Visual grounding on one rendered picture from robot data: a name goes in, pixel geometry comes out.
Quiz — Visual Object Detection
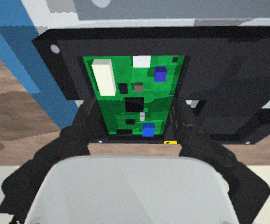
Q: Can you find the green circuit board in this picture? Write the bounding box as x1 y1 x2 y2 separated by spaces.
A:
83 56 185 137

